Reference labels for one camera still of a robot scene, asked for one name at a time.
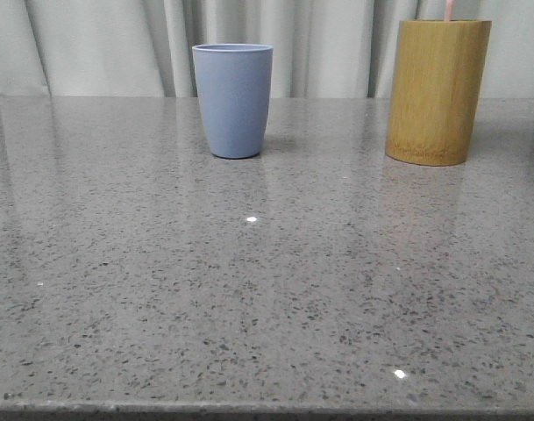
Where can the blue plastic cup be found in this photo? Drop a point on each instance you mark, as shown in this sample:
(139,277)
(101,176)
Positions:
(233,83)

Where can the bamboo wooden holder cup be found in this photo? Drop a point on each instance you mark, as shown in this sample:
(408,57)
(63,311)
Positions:
(436,86)

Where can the pink chopstick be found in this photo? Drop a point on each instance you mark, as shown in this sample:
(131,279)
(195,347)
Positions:
(448,10)

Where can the grey pleated curtain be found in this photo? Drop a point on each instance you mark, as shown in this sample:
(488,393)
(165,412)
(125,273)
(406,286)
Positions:
(333,49)

